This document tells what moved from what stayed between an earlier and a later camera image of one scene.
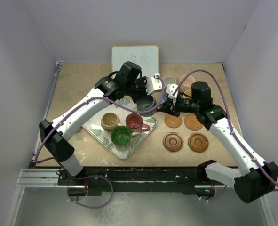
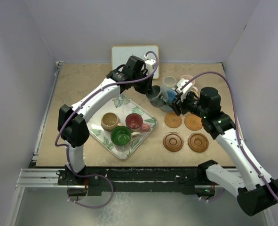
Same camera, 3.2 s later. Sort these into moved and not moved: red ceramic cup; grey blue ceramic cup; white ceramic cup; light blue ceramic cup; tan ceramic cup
Moved: grey blue ceramic cup; light blue ceramic cup
Not moved: white ceramic cup; red ceramic cup; tan ceramic cup
